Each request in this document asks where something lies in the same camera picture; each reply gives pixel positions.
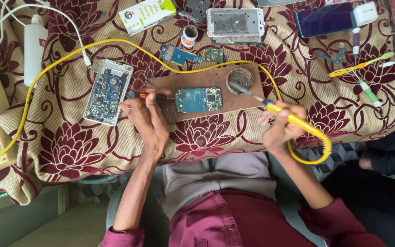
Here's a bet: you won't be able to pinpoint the person's right hand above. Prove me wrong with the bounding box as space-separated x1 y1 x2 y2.
257 101 308 156

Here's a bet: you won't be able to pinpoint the person's left hand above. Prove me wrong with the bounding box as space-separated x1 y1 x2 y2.
119 87 173 162

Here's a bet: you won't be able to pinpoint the yellow soldering iron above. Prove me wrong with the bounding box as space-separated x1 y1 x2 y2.
228 82 323 138

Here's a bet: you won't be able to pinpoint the orange black screwdriver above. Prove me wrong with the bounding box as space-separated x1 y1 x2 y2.
128 90 177 101

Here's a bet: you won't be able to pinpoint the round flux tin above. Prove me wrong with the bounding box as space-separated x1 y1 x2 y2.
226 67 254 95

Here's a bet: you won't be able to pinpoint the teal flex board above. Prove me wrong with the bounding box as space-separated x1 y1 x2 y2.
315 43 347 64

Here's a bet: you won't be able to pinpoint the green white screwdriver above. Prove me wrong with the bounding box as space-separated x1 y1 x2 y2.
353 70 383 107

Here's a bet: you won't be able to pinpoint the small green circuit board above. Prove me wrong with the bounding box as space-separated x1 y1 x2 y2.
205 48 224 63

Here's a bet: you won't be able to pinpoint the large blue circuit board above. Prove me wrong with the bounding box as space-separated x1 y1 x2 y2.
175 87 223 113

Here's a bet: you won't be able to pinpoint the brown wooden work board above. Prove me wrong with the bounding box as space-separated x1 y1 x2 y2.
148 62 266 124

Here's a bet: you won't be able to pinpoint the purple white screwdriver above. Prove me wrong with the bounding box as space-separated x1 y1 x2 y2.
352 27 361 59

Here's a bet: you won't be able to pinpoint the dark blue smartphone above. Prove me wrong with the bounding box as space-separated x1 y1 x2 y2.
296 3 356 39

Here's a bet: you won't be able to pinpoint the person's grey trousers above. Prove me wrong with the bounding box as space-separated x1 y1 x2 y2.
161 152 278 220

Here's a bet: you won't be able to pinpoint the grey card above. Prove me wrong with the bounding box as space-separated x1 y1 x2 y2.
257 0 306 7

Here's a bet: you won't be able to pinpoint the small blue circuit board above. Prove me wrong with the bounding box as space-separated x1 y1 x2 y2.
159 43 205 66

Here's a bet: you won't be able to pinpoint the white charger adapter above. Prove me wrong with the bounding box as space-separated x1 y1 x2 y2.
352 2 379 27

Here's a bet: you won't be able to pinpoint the person's maroon shirt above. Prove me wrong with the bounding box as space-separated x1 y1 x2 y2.
100 189 388 247

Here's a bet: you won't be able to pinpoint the black phone part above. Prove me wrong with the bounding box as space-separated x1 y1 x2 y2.
178 0 211 24

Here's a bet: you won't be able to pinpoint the open silver phone with board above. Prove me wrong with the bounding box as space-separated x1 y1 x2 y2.
83 59 134 127

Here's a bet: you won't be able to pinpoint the beige maroon floral tablecloth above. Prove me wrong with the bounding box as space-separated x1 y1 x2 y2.
0 0 395 206

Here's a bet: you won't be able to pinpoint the white plastic bottle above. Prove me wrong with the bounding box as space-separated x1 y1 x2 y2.
24 14 49 88

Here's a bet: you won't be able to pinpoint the white empty phone frame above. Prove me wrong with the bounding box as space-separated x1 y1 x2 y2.
206 8 266 45

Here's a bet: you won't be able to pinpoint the solder wire spool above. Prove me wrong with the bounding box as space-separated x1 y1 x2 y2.
180 25 199 48

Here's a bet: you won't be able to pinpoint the white green cable box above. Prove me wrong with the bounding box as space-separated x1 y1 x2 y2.
119 0 177 36

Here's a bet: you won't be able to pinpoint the white charging cable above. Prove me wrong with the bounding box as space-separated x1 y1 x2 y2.
0 3 92 68
0 0 27 57

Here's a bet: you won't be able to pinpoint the yellow soldering iron cable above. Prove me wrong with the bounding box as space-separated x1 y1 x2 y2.
0 38 333 169

